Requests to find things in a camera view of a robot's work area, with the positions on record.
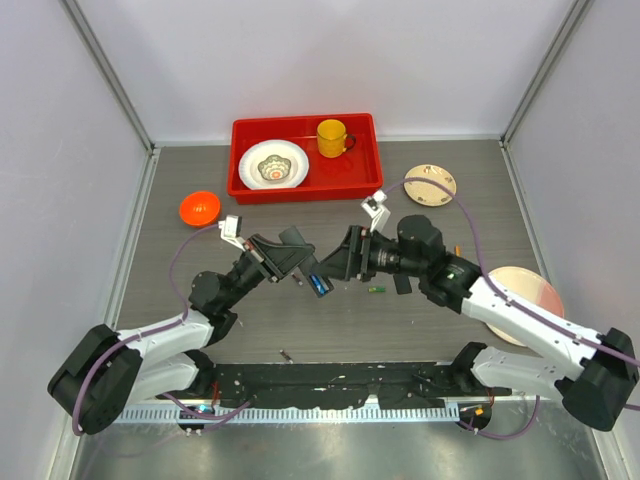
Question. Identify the yellow mug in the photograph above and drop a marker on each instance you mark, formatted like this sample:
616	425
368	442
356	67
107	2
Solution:
333	139

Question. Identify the white paper plate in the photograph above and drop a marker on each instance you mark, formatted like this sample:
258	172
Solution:
247	167

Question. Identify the red plastic tray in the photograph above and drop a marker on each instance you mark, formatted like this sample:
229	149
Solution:
355	174

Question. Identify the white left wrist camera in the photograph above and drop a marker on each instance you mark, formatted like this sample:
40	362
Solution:
230	231

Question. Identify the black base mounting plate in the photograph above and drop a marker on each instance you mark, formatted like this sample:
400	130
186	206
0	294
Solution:
337	386

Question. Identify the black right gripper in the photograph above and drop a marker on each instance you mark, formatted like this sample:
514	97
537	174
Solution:
353	257

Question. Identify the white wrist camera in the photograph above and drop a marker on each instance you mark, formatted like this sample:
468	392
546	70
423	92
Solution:
230	231
374	206

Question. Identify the black white battery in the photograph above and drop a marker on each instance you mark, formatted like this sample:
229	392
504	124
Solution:
297	279

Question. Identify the blue battery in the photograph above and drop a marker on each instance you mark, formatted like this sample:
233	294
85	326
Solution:
318	284

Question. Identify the dark battery near base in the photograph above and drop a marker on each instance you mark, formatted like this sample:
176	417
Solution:
286	356

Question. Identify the black remote battery cover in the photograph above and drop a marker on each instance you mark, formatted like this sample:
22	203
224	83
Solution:
402	284

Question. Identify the white slotted cable duct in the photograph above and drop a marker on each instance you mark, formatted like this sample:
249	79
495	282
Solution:
370	412

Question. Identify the small patterned bowl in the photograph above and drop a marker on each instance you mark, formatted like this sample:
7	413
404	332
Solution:
274	168

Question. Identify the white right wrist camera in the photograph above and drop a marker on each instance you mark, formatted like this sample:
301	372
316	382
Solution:
374	206

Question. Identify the pink plate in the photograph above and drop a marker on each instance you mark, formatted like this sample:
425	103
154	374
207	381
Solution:
530	286

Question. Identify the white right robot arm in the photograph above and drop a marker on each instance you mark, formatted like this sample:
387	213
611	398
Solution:
591	374

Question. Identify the black remote control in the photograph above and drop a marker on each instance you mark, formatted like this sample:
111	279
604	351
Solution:
292	236

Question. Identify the orange plastic bowl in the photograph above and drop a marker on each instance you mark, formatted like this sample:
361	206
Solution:
200	209

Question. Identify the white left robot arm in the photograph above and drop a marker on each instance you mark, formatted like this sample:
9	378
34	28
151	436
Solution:
108	369

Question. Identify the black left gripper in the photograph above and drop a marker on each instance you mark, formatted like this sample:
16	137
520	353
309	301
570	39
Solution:
274	259

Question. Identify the beige floral plate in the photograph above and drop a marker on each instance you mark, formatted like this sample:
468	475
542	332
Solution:
425	193

